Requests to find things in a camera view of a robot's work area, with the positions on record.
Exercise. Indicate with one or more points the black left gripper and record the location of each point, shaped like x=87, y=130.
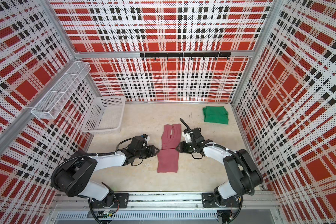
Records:
x=151, y=151

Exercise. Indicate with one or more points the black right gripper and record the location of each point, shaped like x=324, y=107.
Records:
x=183, y=149

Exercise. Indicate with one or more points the pink tank top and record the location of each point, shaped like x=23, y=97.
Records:
x=168, y=157

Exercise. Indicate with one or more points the green tank top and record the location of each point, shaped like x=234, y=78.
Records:
x=215, y=114

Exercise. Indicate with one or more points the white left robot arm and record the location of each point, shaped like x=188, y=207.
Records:
x=73, y=176

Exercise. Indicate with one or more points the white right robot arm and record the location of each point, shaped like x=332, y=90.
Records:
x=242, y=173

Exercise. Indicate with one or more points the white plastic laundry basket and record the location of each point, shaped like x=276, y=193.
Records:
x=104, y=115

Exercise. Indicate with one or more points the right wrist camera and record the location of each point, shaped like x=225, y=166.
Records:
x=193, y=136

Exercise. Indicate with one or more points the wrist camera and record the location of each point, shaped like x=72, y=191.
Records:
x=146, y=137
x=193, y=136

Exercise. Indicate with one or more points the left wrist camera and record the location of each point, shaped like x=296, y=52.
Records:
x=146, y=137

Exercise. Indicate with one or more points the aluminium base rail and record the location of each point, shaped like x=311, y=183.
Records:
x=171, y=200

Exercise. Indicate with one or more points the black wall hook rail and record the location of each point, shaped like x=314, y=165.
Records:
x=185, y=54

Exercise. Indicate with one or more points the white wire wall shelf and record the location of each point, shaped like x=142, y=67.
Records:
x=52, y=103

